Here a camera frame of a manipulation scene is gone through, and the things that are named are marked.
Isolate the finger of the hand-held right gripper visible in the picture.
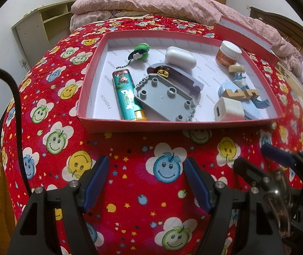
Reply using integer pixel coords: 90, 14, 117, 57
260, 143, 303, 173
232, 157, 271, 192

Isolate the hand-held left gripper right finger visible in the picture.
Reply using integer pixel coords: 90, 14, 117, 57
184, 157, 285, 255

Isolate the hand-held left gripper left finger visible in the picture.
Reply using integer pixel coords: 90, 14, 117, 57
8, 155, 111, 255

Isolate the light blue round compact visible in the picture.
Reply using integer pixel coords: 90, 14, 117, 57
218, 82, 261, 120

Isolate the light blue curved plastic piece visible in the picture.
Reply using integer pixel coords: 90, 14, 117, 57
232, 73, 271, 109

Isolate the white charger plug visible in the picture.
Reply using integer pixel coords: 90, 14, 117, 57
213, 97, 245, 122

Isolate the red cardboard box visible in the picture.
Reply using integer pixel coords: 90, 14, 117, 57
76, 30, 284, 133

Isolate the wooden puzzle piece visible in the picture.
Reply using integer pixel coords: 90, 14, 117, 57
226, 88, 259, 101

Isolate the teal printed lighter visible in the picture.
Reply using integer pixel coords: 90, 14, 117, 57
111, 68, 148, 121

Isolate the round wooden chess piece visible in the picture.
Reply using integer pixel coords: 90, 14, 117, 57
228, 64, 245, 74

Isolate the grey studded plastic plate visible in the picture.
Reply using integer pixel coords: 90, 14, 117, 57
133, 74, 198, 121

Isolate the grey plastic handle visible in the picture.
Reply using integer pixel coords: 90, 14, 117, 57
147, 62, 204, 104

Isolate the white jar with orange label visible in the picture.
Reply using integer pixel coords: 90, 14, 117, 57
215, 40, 243, 68

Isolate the white earbud case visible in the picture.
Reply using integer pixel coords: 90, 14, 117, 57
165, 46, 196, 68

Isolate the green figure keychain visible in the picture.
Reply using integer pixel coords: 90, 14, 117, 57
115, 42, 150, 72

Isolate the red smiley flower blanket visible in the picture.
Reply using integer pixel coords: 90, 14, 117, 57
1, 14, 303, 255

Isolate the beige printed bed sheet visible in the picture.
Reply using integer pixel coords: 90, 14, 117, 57
275, 64, 303, 107

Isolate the red box lid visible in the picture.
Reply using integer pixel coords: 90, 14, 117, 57
213, 15, 279, 65

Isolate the dark wooden headboard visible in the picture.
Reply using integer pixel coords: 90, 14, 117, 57
248, 5, 303, 75

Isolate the cream wooden shelf unit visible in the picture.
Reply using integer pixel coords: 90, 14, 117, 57
11, 0, 75, 71

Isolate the pink quilt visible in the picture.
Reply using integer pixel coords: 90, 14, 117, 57
70, 0, 303, 76

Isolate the black cable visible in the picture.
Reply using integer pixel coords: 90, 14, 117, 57
0, 67, 33, 200

